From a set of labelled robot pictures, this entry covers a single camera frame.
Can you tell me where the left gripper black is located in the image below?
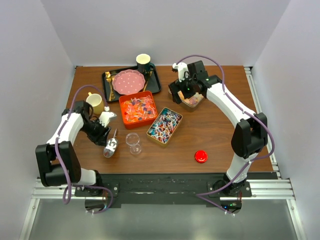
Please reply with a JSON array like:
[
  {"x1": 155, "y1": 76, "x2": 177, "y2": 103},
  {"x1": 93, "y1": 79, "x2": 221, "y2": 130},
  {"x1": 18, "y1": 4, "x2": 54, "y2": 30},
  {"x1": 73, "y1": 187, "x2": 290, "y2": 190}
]
[{"x1": 79, "y1": 118, "x2": 111, "y2": 147}]

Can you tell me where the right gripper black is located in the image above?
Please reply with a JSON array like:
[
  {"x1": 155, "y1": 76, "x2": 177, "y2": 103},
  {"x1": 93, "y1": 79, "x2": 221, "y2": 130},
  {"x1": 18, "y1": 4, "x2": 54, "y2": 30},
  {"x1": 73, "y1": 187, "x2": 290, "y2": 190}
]
[{"x1": 168, "y1": 74, "x2": 197, "y2": 105}]

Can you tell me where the gold tin of gummies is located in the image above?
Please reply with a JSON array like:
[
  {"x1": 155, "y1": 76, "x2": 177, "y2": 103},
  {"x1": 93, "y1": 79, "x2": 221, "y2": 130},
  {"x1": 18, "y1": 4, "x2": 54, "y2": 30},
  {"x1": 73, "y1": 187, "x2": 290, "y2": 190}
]
[{"x1": 178, "y1": 91, "x2": 204, "y2": 112}]

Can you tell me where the silver metal scoop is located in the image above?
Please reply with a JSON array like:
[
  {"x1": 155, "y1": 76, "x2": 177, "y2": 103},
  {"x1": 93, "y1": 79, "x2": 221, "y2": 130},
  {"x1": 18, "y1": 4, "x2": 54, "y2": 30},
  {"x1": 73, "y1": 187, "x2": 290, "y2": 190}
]
[{"x1": 103, "y1": 129, "x2": 119, "y2": 158}]

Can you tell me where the clear glass jar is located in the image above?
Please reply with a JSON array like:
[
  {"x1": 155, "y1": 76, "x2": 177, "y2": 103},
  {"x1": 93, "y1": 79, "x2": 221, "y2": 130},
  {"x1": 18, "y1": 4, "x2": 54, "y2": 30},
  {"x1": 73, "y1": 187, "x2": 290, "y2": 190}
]
[{"x1": 125, "y1": 132, "x2": 142, "y2": 155}]

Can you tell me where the orange box of lollipops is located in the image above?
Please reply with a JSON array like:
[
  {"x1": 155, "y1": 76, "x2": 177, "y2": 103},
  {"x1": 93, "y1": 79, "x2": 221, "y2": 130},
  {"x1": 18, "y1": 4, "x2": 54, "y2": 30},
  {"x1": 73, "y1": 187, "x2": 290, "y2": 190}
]
[{"x1": 119, "y1": 91, "x2": 158, "y2": 130}]

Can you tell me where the gold tin of candies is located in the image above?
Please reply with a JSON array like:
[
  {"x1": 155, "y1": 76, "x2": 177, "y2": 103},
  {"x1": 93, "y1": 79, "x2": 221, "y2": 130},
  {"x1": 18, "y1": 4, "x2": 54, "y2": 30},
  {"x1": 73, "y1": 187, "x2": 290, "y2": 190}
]
[{"x1": 146, "y1": 107, "x2": 183, "y2": 147}]

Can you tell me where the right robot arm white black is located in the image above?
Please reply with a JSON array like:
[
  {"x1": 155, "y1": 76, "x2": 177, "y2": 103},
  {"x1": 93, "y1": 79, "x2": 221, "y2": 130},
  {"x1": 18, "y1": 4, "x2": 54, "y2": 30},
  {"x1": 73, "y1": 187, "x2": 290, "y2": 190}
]
[{"x1": 168, "y1": 60, "x2": 268, "y2": 197}]

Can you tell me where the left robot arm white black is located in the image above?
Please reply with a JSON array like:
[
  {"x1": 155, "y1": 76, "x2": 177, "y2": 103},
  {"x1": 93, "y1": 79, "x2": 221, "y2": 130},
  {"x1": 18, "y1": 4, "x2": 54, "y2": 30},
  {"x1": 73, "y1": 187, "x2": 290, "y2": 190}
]
[{"x1": 35, "y1": 100, "x2": 117, "y2": 196}]

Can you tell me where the yellow mug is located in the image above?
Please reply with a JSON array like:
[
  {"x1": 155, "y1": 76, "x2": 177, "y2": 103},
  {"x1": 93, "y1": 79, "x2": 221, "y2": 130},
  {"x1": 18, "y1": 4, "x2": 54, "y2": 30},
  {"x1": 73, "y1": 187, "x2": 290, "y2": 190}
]
[{"x1": 85, "y1": 92, "x2": 105, "y2": 115}]

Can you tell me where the gold knife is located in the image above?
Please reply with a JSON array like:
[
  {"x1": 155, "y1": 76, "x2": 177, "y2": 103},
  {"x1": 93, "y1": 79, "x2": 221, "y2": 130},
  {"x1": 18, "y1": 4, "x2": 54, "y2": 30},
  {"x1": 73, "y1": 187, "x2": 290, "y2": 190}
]
[{"x1": 142, "y1": 70, "x2": 153, "y2": 92}]

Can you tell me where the dark green mug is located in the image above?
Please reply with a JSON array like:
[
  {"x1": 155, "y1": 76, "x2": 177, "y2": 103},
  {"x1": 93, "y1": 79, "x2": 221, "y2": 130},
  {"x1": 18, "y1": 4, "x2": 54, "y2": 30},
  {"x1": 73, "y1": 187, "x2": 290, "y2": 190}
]
[{"x1": 135, "y1": 53, "x2": 155, "y2": 76}]

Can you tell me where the gold spoon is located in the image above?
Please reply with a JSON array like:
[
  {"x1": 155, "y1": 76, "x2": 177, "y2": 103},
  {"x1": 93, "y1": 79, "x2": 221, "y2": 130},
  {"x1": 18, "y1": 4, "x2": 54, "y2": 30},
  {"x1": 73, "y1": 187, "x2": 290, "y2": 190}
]
[{"x1": 109, "y1": 75, "x2": 115, "y2": 101}]

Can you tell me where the gold fork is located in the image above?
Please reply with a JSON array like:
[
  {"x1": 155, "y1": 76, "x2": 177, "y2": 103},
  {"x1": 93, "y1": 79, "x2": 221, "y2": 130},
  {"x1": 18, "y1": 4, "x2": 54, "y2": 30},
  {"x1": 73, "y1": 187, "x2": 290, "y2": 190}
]
[{"x1": 105, "y1": 71, "x2": 114, "y2": 101}]

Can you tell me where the pink polka dot plate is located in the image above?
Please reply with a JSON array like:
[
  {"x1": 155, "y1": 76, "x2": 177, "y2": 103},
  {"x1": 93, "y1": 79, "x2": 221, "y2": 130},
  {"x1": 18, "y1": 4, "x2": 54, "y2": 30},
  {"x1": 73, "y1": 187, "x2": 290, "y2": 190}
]
[{"x1": 113, "y1": 69, "x2": 145, "y2": 95}]

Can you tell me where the red jar lid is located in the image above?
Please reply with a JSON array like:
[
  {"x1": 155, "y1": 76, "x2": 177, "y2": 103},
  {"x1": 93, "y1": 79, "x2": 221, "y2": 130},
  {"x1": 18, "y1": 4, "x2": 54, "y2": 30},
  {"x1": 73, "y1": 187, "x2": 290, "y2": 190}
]
[{"x1": 194, "y1": 150, "x2": 208, "y2": 164}]

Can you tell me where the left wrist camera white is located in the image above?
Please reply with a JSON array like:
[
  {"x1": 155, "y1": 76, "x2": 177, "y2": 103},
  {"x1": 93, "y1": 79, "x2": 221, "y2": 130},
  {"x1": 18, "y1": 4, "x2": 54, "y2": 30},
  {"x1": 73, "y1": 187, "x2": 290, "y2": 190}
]
[{"x1": 98, "y1": 111, "x2": 117, "y2": 128}]

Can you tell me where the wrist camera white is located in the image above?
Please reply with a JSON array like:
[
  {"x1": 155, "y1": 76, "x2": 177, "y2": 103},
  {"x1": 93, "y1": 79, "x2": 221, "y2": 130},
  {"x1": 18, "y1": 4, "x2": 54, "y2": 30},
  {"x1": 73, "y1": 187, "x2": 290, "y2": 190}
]
[
  {"x1": 172, "y1": 62, "x2": 188, "y2": 82},
  {"x1": 98, "y1": 111, "x2": 117, "y2": 128}
]

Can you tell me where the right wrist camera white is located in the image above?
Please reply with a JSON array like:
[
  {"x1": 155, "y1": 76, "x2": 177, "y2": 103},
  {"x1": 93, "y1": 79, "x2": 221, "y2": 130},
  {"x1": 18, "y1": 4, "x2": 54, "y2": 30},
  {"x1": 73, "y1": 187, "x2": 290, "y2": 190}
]
[{"x1": 172, "y1": 62, "x2": 188, "y2": 82}]

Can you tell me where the right aluminium side rail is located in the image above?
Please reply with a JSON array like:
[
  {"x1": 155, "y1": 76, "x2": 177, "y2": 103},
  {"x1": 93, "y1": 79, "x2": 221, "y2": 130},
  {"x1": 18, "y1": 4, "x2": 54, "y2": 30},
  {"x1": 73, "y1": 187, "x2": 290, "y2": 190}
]
[{"x1": 244, "y1": 67, "x2": 281, "y2": 179}]

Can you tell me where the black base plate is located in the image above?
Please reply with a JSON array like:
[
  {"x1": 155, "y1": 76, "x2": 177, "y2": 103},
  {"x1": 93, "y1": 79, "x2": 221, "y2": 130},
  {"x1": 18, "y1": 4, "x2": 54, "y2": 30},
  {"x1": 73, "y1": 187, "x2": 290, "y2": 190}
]
[{"x1": 75, "y1": 172, "x2": 277, "y2": 213}]

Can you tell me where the aluminium frame rail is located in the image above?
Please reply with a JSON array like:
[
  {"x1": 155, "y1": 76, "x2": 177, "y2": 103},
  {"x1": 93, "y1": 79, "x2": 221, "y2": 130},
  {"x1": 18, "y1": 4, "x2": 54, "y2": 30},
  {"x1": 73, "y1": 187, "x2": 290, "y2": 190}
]
[{"x1": 19, "y1": 179, "x2": 307, "y2": 240}]

